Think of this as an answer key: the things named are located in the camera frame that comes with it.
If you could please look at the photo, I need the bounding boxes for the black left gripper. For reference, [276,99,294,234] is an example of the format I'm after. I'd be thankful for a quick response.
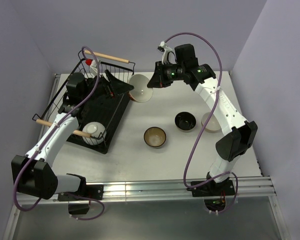
[81,70,134,104]

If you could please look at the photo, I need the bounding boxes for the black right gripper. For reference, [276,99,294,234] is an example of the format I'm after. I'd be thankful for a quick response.
[147,60,185,88]

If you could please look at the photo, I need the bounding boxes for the cream bowl brown base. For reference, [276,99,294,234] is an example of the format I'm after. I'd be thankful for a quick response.
[128,74,153,103]

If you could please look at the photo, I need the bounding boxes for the white ceramic bowl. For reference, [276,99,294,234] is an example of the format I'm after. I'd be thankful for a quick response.
[82,122,107,146]

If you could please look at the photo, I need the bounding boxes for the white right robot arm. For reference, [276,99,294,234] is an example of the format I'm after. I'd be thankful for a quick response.
[147,41,258,195]

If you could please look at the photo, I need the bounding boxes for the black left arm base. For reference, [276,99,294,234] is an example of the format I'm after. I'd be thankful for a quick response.
[57,184,105,221]

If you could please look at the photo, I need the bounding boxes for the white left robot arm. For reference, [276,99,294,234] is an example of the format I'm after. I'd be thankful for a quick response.
[11,70,134,200]

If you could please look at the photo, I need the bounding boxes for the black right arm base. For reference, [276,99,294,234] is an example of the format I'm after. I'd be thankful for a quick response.
[186,177,236,212]

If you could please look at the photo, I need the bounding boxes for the black plastic drip tray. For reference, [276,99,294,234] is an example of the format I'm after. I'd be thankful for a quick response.
[66,92,133,155]

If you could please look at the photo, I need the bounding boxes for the beige bowl black inside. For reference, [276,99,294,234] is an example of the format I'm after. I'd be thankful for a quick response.
[174,111,197,132]

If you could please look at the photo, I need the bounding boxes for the tan bowl dark rim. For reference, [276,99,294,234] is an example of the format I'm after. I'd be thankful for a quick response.
[143,126,167,148]

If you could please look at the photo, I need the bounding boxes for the cream bowl bottom of stack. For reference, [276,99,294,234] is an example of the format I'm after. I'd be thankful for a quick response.
[201,112,221,133]

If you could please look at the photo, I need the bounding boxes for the black wire dish rack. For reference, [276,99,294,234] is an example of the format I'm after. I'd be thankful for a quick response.
[33,46,134,154]

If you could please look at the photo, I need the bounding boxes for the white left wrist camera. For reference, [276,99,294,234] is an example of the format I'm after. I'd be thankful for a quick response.
[85,58,99,78]

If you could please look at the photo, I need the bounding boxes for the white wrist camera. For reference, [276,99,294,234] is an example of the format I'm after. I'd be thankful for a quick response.
[85,58,99,78]
[157,41,174,64]

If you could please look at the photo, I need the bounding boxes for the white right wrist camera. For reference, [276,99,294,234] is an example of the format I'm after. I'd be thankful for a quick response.
[157,41,174,64]

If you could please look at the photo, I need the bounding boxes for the wooden rack handle far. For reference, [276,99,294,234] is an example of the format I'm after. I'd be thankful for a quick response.
[84,50,130,64]

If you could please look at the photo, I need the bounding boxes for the aluminium mounting rail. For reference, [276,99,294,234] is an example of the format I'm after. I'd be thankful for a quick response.
[13,175,277,206]

